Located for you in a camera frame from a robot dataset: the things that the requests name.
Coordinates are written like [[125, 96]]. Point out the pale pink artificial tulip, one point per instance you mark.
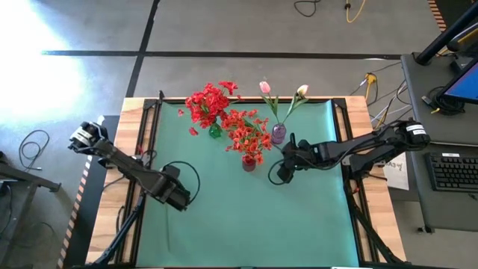
[[302, 90]]

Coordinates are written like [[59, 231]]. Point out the black metal table frame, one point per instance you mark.
[[340, 112]]

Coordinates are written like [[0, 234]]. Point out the black clamp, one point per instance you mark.
[[161, 97]]

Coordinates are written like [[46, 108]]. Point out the computer monitor blue screen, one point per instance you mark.
[[467, 86]]

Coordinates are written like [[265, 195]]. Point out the red flower bunch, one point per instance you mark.
[[201, 101], [228, 86], [205, 119]]

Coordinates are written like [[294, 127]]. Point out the white label sticker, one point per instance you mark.
[[450, 154]]

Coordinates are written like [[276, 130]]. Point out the purple ribbed glass vase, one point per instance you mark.
[[278, 134]]

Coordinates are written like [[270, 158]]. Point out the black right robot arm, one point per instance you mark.
[[373, 147]]

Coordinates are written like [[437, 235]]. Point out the black keyboard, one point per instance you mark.
[[453, 172]]

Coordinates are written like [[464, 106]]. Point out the white paper sheet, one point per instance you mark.
[[399, 175]]

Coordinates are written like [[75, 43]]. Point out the green glass vase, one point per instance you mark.
[[215, 131]]

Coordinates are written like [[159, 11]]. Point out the grey metal stand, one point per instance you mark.
[[22, 179]]

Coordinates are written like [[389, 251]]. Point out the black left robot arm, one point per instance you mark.
[[127, 166]]

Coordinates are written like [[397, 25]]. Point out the grey desk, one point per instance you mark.
[[440, 209]]

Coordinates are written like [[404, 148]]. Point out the fallen red petal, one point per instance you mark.
[[193, 131], [180, 112]]

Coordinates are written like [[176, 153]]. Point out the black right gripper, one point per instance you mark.
[[287, 172]]

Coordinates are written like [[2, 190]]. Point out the black monitor pole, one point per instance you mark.
[[444, 37]]

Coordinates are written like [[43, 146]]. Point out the red ribbed glass vase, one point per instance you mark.
[[248, 166]]

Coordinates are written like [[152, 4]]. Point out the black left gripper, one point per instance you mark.
[[175, 194]]

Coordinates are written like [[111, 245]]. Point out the green table mat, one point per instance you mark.
[[242, 216]]

